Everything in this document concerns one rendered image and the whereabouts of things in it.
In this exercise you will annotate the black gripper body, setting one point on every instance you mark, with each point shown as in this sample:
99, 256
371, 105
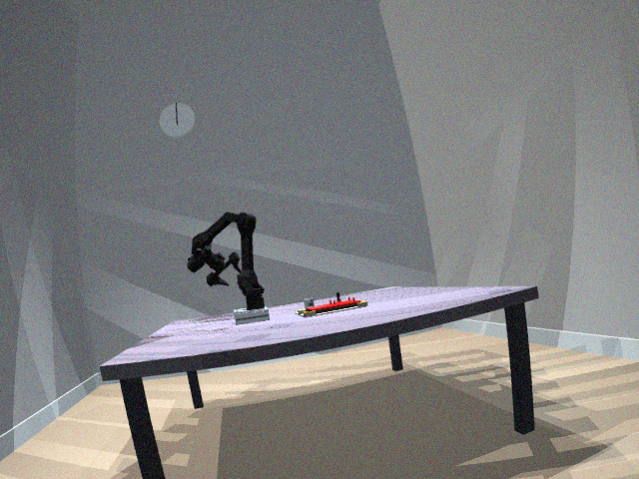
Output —
219, 265

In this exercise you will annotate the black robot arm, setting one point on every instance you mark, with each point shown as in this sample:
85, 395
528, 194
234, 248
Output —
247, 278

